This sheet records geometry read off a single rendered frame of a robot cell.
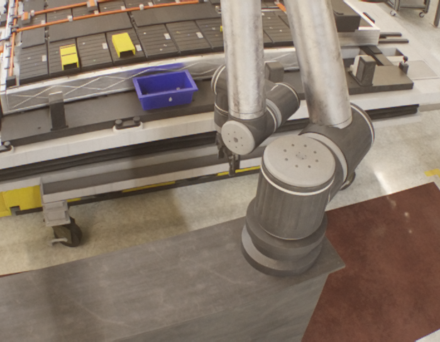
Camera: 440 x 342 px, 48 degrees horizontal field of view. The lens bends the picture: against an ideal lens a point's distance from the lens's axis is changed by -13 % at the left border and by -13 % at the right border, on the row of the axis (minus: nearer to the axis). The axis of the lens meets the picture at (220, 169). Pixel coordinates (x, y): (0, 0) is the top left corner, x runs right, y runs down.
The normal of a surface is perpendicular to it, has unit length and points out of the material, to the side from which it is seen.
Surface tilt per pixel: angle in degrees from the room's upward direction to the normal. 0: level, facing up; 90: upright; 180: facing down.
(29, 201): 90
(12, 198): 90
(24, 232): 0
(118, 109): 0
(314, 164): 0
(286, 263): 23
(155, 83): 85
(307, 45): 87
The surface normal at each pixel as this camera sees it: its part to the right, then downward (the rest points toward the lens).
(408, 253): 0.07, -0.74
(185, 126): 0.32, 0.65
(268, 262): -0.10, -0.45
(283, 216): -0.37, 0.61
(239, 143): -0.59, 0.52
